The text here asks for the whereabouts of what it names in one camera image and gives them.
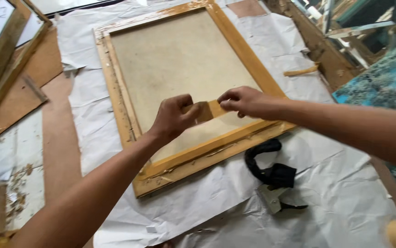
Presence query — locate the person's left hand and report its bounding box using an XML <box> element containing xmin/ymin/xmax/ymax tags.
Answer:
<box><xmin>148</xmin><ymin>94</ymin><xmax>204</xmax><ymax>142</ymax></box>

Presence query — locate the person's right hand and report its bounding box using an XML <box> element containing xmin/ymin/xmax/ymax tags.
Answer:
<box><xmin>217</xmin><ymin>86</ymin><xmax>290</xmax><ymax>121</ymax></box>

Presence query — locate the brown paper tape strip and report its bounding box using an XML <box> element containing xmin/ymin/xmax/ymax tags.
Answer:
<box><xmin>183</xmin><ymin>99</ymin><xmax>229</xmax><ymax>124</ymax></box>

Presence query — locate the brown tape scrap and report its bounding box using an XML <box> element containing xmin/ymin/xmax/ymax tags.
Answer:
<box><xmin>283</xmin><ymin>64</ymin><xmax>320</xmax><ymax>77</ymax></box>

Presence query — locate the crumpled white paper sheet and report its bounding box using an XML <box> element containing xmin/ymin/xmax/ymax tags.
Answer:
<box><xmin>55</xmin><ymin>0</ymin><xmax>396</xmax><ymax>248</ymax></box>

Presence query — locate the stack of mirrors and frames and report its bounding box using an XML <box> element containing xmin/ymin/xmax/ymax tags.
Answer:
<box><xmin>263</xmin><ymin>0</ymin><xmax>396</xmax><ymax>92</ymax></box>

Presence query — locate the blue abstract painting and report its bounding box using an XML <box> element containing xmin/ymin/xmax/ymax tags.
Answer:
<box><xmin>332</xmin><ymin>33</ymin><xmax>396</xmax><ymax>211</ymax></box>

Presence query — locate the brown cardboard sheet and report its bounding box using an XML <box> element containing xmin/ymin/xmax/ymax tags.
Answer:
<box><xmin>0</xmin><ymin>28</ymin><xmax>64</xmax><ymax>150</ymax></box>

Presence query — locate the leaning wooden framed mirror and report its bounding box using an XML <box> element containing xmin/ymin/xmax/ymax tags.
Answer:
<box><xmin>0</xmin><ymin>0</ymin><xmax>52</xmax><ymax>133</ymax></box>

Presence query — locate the wooden picture frame with backing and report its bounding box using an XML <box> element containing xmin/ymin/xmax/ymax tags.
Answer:
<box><xmin>93</xmin><ymin>0</ymin><xmax>296</xmax><ymax>198</ymax></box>

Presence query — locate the black-handled staple gun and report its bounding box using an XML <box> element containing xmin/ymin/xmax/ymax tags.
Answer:
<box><xmin>244</xmin><ymin>138</ymin><xmax>309</xmax><ymax>215</ymax></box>

